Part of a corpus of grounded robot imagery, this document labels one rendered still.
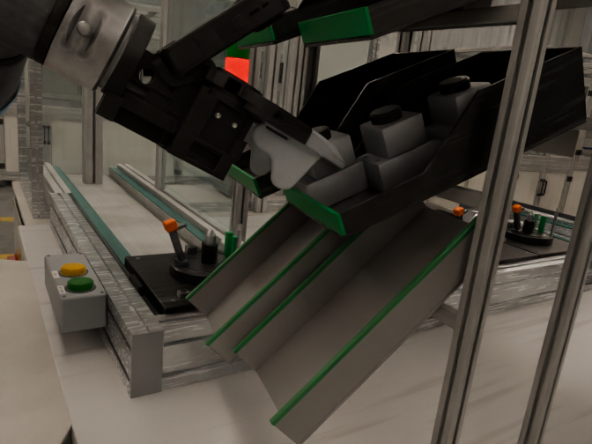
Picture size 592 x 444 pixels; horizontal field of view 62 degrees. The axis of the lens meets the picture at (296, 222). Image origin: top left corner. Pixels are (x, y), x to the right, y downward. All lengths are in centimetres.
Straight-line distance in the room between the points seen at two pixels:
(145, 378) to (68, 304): 18
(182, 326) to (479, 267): 44
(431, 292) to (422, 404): 37
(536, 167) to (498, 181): 568
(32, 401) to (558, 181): 609
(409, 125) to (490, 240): 13
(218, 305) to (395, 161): 35
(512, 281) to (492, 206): 82
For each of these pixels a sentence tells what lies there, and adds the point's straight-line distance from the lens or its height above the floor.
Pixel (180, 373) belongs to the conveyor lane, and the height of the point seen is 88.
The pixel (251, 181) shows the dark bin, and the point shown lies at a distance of 54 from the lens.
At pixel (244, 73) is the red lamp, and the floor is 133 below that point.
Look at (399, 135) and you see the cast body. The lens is 47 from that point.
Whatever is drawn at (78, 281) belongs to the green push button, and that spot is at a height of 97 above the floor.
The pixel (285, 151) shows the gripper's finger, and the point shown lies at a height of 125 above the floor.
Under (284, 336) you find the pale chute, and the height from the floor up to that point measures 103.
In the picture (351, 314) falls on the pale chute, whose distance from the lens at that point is 55.
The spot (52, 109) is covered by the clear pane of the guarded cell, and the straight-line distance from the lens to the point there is 214.
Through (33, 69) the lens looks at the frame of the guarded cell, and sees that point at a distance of 161.
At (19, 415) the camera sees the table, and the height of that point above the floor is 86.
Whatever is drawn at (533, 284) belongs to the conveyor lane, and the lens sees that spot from 135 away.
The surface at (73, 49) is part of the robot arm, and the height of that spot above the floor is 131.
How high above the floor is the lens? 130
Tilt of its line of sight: 14 degrees down
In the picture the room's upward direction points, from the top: 6 degrees clockwise
